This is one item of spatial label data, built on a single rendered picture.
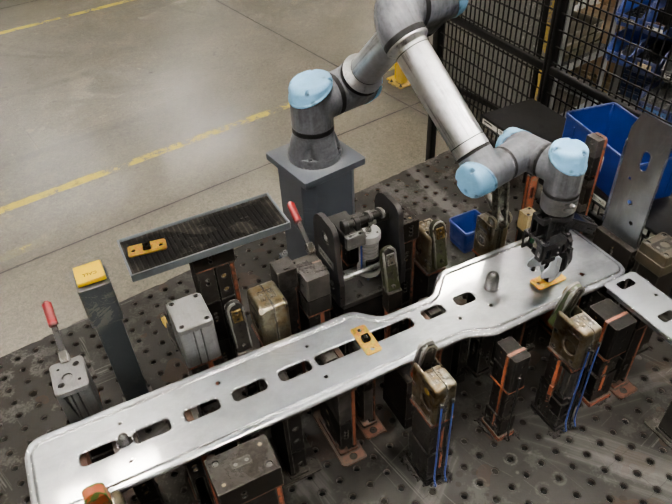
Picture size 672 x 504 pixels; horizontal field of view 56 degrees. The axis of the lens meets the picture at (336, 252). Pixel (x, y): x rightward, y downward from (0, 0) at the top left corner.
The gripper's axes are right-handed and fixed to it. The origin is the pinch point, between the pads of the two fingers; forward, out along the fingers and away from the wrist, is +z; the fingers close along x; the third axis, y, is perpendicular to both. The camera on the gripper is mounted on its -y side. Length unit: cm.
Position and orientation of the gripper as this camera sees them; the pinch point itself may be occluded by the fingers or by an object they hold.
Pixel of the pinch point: (549, 273)
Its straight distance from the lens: 157.5
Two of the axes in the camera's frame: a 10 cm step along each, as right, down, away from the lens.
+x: 4.6, 5.6, -6.9
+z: 0.5, 7.6, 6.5
